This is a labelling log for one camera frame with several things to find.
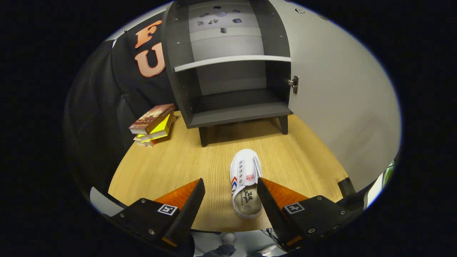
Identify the white canvas shoe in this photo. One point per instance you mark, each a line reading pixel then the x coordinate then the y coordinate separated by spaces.
pixel 242 171

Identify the dark grey shoe cabinet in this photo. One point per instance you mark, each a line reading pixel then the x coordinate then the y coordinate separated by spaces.
pixel 228 114

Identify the beige shoe cabinet door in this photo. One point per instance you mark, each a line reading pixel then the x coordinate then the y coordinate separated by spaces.
pixel 339 89

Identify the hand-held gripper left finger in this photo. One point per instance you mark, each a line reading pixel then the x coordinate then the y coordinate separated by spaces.
pixel 189 214

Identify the silver door hinge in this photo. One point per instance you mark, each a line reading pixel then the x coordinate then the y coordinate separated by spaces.
pixel 294 84

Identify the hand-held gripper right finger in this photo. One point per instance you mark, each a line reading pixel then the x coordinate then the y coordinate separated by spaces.
pixel 273 210

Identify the person's foot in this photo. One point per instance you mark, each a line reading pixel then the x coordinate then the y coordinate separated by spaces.
pixel 228 238

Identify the black backdrop cloth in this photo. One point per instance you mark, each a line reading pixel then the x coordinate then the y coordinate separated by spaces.
pixel 100 107

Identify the orange and white book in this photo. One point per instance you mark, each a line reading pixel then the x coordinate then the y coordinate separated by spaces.
pixel 146 143

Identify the yellow cover book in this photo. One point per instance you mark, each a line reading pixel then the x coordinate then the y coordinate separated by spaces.
pixel 160 128

